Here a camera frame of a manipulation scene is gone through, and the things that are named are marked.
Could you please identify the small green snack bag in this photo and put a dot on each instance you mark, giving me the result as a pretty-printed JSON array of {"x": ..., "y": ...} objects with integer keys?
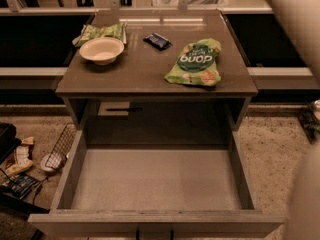
[{"x": 89, "y": 32}]

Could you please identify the black basket at right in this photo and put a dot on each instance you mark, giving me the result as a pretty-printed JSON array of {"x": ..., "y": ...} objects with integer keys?
[{"x": 309, "y": 120}]

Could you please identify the dark blue rxbar wrapper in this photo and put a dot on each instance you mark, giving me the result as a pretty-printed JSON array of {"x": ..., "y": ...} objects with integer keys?
[{"x": 157, "y": 41}]

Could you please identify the white yellow snack packet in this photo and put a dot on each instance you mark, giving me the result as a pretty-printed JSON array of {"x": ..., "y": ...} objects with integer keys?
[{"x": 21, "y": 158}]

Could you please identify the black bin at left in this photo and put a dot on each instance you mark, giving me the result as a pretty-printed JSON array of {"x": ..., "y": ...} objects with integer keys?
[{"x": 8, "y": 140}]

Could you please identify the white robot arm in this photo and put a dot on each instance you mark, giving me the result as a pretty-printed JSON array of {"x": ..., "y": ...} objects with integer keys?
[{"x": 301, "y": 21}]

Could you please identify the black wire basket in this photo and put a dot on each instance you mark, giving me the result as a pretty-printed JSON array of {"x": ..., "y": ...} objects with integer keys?
[{"x": 64, "y": 143}]

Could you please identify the open grey top drawer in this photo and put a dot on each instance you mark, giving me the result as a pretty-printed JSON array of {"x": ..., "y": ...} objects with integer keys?
[{"x": 172, "y": 193}]

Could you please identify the dark blue packet on floor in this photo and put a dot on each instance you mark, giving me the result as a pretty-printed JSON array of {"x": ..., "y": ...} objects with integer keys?
[{"x": 19, "y": 185}]

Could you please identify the white round disc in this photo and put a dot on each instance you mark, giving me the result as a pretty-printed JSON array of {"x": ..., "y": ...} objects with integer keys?
[{"x": 51, "y": 162}]

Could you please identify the large green snack bag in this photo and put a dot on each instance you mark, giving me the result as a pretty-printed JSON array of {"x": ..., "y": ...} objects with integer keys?
[{"x": 196, "y": 64}]

